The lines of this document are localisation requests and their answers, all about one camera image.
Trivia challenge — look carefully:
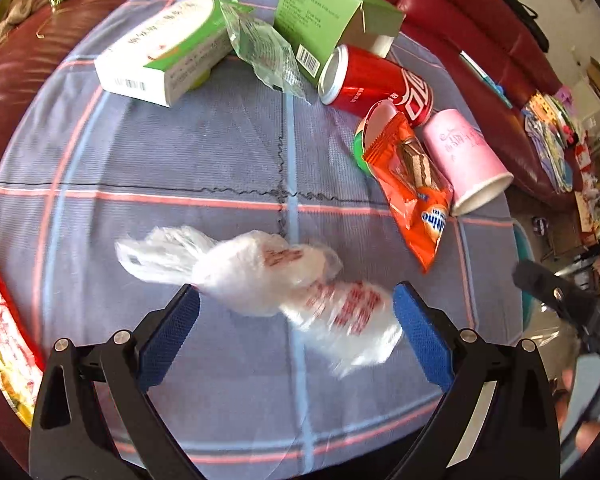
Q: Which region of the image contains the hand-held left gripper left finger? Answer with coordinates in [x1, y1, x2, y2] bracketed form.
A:
[29, 283, 206, 480]

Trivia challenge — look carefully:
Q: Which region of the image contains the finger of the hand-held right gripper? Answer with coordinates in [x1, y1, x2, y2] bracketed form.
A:
[512, 259, 600, 331]

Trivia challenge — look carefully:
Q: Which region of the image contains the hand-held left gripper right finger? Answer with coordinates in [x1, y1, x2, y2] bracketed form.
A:
[375, 281, 563, 480]

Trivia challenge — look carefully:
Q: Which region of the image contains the white plastic bag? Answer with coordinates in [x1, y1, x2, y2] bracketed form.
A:
[115, 226, 403, 378]

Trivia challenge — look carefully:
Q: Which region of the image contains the red soda can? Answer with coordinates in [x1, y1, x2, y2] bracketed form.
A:
[317, 44, 434, 127]

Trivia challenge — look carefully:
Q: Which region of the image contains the clear plastic wrapper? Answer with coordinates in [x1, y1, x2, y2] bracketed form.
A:
[219, 0, 311, 103]

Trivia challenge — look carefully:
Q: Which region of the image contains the orange snack packet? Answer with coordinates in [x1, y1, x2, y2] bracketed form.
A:
[362, 101, 455, 275]

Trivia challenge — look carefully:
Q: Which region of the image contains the pile of colourful papers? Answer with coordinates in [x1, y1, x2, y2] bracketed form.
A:
[522, 87, 596, 193]

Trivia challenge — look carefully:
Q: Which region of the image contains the pink paper cup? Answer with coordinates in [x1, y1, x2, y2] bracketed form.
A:
[420, 108, 514, 217]

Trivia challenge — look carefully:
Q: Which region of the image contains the grey plaid blanket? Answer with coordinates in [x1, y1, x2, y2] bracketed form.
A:
[0, 0, 526, 480]

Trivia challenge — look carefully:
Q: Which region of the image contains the red and yellow packet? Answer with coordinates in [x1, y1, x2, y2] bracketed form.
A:
[0, 242, 46, 428]

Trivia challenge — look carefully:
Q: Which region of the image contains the green round container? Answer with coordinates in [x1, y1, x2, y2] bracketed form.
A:
[354, 119, 376, 176]

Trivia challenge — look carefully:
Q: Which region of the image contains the white and teal booklet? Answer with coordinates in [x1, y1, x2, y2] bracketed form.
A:
[460, 51, 513, 108]

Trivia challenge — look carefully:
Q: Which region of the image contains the white and green box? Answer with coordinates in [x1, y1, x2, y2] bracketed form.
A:
[94, 0, 231, 108]

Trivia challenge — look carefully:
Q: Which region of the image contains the black bag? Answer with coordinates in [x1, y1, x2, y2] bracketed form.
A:
[467, 0, 551, 53]

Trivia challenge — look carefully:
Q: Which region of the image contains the green cardboard carton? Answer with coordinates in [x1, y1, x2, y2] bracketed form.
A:
[272, 0, 407, 83]

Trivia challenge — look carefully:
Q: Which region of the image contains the white cloth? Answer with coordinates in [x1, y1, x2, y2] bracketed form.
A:
[0, 0, 56, 41]

